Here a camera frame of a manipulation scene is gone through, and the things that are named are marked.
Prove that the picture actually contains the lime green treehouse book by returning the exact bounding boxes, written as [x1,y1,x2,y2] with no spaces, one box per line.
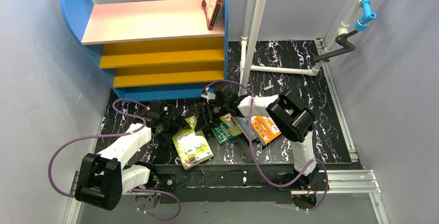
[172,116,214,170]

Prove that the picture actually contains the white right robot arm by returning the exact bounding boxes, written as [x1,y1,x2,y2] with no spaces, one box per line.
[195,80,319,188]

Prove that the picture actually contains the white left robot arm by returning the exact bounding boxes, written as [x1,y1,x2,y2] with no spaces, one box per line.
[74,100,191,211]

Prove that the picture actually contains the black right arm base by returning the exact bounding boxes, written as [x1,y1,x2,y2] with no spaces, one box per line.
[274,171,318,210]

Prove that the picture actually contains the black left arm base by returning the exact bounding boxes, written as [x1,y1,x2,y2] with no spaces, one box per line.
[122,161,165,193]

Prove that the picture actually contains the grey blue book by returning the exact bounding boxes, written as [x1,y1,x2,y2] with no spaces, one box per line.
[235,117,259,142]

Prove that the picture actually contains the dark green storey treehouse book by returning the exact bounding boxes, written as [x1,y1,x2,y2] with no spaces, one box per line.
[212,116,242,145]

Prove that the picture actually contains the orange cartoon book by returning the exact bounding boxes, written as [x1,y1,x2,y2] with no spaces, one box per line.
[251,116,281,146]

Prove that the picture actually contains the blue pink yellow bookshelf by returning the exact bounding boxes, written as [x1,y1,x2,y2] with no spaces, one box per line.
[60,0,229,101]

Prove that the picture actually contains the blue pipe fitting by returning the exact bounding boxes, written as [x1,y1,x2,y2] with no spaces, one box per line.
[354,0,377,32]

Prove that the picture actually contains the white pvc pipe frame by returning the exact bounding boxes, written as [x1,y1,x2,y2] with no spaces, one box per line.
[238,0,363,85]

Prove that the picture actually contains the black pipe handle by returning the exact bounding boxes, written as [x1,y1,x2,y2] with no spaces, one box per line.
[312,29,359,64]

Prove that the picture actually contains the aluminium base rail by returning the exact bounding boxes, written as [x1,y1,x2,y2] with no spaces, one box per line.
[64,168,389,223]

